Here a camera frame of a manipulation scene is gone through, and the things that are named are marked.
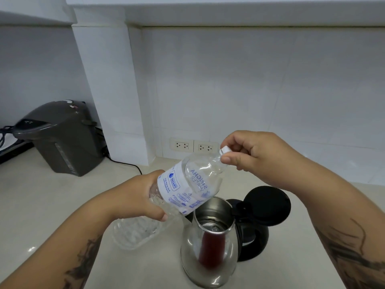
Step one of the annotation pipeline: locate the stainless steel electric kettle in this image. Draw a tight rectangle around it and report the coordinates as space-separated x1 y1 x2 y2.
180 185 292 289

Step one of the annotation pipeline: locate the black flat appliance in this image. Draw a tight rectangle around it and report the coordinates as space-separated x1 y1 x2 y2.
0 141 34 165

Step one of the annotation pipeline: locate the white wall socket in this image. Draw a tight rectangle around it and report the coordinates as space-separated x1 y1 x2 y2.
194 140 218 154
169 138 193 153

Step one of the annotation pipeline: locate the clear plastic water bottle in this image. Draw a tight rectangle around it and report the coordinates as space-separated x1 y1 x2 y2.
112 150 230 251

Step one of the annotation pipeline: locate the person's right hand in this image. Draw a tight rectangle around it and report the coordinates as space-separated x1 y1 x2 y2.
220 130 305 193

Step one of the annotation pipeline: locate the black looped cable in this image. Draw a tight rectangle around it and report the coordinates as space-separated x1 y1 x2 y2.
0 125 16 148

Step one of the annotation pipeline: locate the person's right forearm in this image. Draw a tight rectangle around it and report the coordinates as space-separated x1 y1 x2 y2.
295 161 385 289

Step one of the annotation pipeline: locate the person's left forearm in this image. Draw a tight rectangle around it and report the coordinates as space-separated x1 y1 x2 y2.
0 185 121 289

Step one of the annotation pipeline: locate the black power cable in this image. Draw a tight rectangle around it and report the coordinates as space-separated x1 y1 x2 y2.
102 146 143 175

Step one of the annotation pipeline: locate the person's left hand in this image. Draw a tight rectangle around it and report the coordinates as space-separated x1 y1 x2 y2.
112 170 168 222

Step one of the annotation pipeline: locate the grey electric hot water pot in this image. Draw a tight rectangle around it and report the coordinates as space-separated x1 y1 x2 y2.
12 100 106 177

